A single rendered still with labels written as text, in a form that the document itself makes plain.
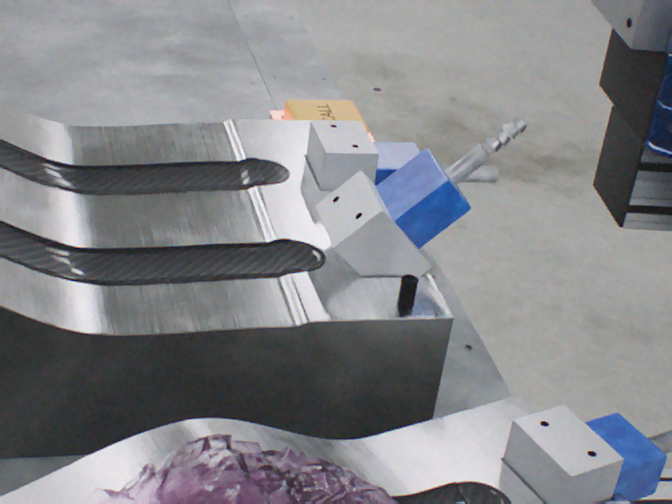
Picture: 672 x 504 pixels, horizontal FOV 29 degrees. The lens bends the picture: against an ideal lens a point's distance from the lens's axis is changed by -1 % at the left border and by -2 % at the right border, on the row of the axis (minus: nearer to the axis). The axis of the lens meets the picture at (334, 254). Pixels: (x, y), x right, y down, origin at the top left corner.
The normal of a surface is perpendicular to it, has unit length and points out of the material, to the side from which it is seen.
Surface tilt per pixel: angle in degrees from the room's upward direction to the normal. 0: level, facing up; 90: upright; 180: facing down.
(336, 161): 90
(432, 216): 90
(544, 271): 0
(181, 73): 0
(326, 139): 0
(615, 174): 90
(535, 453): 90
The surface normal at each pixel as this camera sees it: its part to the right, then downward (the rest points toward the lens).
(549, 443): 0.13, -0.86
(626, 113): -0.98, -0.04
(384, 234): 0.22, 0.51
